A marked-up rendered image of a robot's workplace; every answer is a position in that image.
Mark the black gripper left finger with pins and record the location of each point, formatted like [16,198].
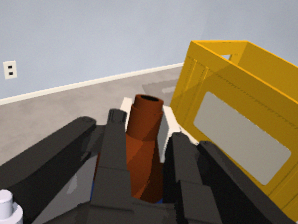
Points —
[31,180]

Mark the grey rectangular tray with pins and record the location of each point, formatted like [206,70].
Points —
[74,193]

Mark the yellow-brown crate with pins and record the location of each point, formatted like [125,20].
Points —
[240,106]

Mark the orange and blue bottle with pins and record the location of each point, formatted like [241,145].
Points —
[142,151]

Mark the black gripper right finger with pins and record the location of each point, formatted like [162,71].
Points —
[237,198]

